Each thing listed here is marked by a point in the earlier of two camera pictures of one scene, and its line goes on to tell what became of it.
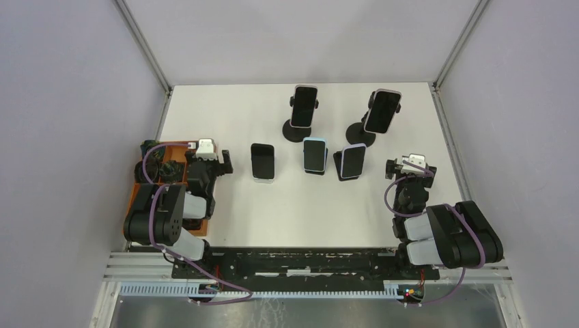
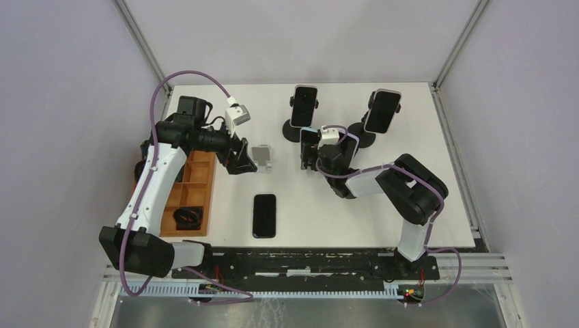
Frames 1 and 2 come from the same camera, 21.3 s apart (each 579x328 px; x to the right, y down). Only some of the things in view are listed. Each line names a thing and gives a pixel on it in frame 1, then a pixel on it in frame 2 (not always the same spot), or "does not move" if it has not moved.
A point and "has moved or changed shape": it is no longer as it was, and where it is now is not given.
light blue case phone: x=315 y=154 has moved or changed shape
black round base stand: x=297 y=134 does not move
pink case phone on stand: x=303 y=106 does not move
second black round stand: x=356 y=133 does not move
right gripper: x=391 y=167 → x=309 y=151
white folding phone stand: x=263 y=180 → x=262 y=154
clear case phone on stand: x=382 y=108 does not move
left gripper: x=227 y=168 → x=239 y=162
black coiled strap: x=192 y=223 does not move
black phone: x=263 y=160 → x=264 y=213
